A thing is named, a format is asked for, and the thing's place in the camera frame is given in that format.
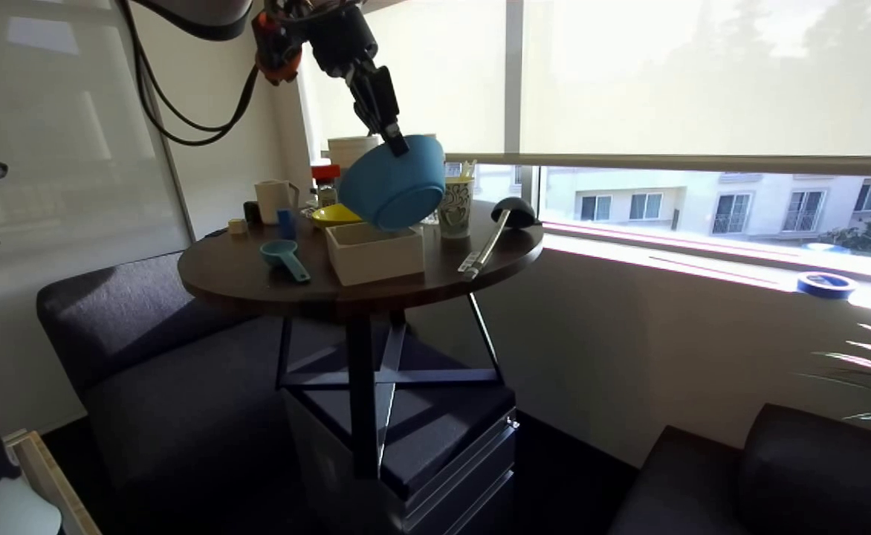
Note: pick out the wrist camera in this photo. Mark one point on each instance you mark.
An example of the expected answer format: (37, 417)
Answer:
(278, 52)

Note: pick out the black ladle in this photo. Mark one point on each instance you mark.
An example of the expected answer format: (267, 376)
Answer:
(513, 212)

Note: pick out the wooden box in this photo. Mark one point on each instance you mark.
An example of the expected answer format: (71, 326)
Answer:
(376, 256)

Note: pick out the blue tape roll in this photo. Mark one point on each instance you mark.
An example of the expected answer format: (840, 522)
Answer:
(826, 286)

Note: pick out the jar with red lid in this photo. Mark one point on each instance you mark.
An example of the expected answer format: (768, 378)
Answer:
(325, 184)

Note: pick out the patterned paper cup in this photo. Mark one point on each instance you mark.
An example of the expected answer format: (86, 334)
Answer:
(455, 212)

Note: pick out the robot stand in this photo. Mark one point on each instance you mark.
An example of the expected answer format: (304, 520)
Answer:
(53, 483)

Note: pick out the filing cabinet with cushion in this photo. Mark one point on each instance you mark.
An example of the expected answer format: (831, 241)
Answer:
(435, 438)

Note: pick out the blue bowl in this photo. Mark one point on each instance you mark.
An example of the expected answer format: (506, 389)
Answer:
(391, 182)

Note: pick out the window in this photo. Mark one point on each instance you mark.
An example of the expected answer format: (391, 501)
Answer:
(703, 208)

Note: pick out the bundle of sticks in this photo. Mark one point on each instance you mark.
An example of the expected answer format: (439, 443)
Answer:
(468, 169)

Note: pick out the dark grey sofa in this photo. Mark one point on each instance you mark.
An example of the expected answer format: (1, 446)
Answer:
(153, 371)

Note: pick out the white pitcher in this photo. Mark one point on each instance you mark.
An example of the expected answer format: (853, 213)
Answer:
(272, 200)

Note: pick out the teal measuring scoop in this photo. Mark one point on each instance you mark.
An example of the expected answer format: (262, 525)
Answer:
(279, 254)

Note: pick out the white roller blind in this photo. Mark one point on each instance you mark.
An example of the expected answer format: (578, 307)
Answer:
(435, 74)
(703, 74)

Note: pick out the small blue block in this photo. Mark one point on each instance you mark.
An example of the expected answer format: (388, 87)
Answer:
(286, 224)

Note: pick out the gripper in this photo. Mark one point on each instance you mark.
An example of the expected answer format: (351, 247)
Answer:
(340, 37)

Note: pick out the small yellow roll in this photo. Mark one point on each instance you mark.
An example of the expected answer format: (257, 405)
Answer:
(237, 227)

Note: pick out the black armchair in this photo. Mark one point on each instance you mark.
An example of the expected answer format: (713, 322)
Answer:
(792, 475)

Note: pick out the small black object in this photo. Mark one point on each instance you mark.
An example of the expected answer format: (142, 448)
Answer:
(252, 212)

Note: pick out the yellow bowl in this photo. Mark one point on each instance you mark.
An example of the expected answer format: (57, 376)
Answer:
(331, 215)

